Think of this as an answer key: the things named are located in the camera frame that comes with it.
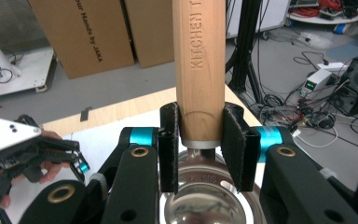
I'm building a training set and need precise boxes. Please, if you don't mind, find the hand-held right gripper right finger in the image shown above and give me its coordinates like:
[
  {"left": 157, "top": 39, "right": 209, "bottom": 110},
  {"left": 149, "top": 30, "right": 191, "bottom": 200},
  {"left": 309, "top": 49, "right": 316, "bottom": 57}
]
[{"left": 221, "top": 103, "right": 262, "bottom": 192}]

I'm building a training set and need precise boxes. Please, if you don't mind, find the large cardboard box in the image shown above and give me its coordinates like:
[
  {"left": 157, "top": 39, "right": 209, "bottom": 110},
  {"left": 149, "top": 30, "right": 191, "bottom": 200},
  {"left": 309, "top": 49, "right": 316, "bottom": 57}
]
[{"left": 27, "top": 0, "right": 135, "bottom": 79}]

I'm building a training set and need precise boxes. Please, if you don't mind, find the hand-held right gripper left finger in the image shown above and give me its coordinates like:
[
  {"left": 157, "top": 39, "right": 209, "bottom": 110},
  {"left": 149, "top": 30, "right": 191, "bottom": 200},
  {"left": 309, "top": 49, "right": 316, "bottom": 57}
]
[{"left": 158, "top": 102, "right": 181, "bottom": 194}]

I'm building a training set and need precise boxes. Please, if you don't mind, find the blue tape roll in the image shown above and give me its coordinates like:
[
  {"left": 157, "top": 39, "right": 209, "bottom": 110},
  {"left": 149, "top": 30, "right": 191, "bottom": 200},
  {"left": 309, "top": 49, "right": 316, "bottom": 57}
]
[{"left": 334, "top": 23, "right": 348, "bottom": 35}]

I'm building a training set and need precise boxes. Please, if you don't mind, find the white power supply unit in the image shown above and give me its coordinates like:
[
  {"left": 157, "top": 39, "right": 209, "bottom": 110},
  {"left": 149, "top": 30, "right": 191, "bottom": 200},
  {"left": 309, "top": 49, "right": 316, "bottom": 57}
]
[{"left": 299, "top": 68, "right": 339, "bottom": 96}]

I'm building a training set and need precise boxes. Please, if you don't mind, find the white wheeled platform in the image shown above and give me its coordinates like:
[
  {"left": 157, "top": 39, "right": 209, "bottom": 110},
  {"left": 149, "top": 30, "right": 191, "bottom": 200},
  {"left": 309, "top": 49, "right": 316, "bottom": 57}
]
[{"left": 0, "top": 24, "right": 57, "bottom": 101}]

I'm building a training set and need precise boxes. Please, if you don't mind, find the small cardboard box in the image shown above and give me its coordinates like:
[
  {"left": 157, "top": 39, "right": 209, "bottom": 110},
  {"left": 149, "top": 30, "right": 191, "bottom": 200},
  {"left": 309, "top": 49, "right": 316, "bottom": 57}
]
[{"left": 124, "top": 0, "right": 176, "bottom": 69}]

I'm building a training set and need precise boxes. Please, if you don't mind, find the slotted metal spoon wooden handle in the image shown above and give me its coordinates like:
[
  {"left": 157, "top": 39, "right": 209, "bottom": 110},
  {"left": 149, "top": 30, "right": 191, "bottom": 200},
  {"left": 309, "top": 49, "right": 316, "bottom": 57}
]
[{"left": 159, "top": 0, "right": 267, "bottom": 224}]

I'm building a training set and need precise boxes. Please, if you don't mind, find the white round table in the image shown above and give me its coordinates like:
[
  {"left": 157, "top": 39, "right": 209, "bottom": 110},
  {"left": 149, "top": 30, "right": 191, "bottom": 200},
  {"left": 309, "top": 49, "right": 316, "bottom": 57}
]
[{"left": 287, "top": 0, "right": 358, "bottom": 26}]

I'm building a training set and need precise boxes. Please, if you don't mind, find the black tape strip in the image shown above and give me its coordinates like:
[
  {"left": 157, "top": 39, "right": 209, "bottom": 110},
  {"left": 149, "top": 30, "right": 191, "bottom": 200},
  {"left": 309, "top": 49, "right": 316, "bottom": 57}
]
[{"left": 79, "top": 106, "right": 93, "bottom": 122}]

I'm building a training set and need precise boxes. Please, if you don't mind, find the black metal frame stand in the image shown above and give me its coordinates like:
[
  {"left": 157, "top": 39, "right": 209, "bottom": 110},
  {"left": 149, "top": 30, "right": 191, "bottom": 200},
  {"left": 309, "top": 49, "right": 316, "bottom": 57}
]
[{"left": 225, "top": 0, "right": 274, "bottom": 104}]

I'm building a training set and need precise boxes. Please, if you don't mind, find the white cable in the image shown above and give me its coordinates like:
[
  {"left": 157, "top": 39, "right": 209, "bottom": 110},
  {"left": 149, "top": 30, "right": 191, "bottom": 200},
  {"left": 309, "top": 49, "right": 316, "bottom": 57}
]
[{"left": 292, "top": 129, "right": 339, "bottom": 149}]

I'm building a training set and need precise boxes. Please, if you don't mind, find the white grid mat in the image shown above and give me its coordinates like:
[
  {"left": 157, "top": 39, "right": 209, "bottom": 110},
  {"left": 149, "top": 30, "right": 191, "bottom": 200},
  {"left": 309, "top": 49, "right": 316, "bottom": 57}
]
[{"left": 4, "top": 108, "right": 266, "bottom": 224}]

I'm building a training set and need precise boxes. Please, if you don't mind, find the white power strip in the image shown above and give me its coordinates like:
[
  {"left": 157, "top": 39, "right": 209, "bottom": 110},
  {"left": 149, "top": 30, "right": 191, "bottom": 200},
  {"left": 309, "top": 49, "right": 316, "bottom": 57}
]
[{"left": 316, "top": 62, "right": 349, "bottom": 72}]

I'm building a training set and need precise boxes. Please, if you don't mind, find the black computer case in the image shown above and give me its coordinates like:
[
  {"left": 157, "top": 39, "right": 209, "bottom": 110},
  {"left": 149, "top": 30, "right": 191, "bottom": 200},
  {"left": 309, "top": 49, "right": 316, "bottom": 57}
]
[{"left": 327, "top": 57, "right": 358, "bottom": 116}]

